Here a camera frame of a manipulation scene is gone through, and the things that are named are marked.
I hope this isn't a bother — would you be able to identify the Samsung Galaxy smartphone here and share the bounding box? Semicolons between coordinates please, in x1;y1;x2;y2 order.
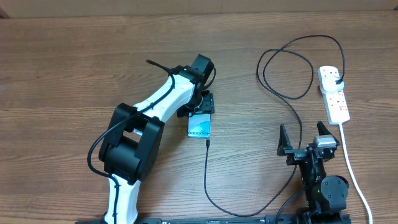
188;114;211;139

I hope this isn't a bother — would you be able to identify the white power strip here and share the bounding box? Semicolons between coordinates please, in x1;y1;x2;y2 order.
317;66;350;125

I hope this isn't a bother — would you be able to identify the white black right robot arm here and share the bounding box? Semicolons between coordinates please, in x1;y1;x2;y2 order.
274;121;351;223

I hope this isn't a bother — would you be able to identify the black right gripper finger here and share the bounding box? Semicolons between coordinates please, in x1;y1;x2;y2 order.
317;121;331;136
277;124;293;156

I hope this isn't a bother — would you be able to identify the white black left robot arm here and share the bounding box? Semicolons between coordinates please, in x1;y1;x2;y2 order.
91;62;216;223

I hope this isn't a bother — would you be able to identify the black USB charging cable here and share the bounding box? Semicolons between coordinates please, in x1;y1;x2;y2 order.
203;34;346;218

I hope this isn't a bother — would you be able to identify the white charger plug adapter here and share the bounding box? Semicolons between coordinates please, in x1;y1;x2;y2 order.
320;77;345;94

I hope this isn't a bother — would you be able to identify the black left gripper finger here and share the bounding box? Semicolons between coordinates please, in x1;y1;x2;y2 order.
201;90;215;114
177;105;202;118

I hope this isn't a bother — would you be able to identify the white power strip cord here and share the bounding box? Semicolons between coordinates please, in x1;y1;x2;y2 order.
338;123;373;224

